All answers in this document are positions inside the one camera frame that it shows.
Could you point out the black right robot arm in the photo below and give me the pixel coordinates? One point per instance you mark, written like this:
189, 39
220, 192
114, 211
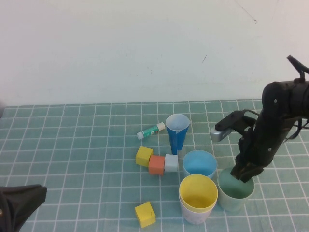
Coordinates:
289, 96

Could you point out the pink plastic cup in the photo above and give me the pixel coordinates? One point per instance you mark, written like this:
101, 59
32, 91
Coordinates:
195, 218

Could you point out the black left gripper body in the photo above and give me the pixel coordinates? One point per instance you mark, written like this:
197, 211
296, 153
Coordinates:
12, 207

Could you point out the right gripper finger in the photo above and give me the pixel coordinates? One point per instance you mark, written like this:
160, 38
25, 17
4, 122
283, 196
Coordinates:
237, 172
251, 174

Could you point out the green white glue stick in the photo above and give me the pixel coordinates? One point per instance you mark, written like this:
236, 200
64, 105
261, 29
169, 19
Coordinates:
150, 131

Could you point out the yellow plastic cup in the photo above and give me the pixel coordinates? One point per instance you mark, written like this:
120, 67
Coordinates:
198, 193

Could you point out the orange foam cube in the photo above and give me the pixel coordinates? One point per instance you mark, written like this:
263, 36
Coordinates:
156, 165

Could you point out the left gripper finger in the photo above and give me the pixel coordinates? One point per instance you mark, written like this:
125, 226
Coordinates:
36, 203
36, 191

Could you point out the green checked tablecloth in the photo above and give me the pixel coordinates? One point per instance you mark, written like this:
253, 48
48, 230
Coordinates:
72, 157

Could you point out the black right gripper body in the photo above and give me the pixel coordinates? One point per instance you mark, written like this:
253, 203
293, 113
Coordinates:
265, 142

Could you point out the pale blue foam cube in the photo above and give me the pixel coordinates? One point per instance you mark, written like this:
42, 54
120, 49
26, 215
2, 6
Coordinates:
171, 163

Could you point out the blue paper cone cup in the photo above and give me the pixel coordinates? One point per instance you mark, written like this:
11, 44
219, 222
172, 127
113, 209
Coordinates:
177, 141

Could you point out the blue plastic cup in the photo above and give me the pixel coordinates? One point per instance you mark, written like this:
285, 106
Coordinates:
199, 164

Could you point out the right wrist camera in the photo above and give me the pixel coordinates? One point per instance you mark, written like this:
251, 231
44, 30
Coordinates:
219, 135

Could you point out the green plastic cup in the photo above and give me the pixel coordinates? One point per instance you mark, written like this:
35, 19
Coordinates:
231, 205

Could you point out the yellow foam cube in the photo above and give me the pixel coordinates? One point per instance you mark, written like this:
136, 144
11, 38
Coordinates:
144, 215
143, 155

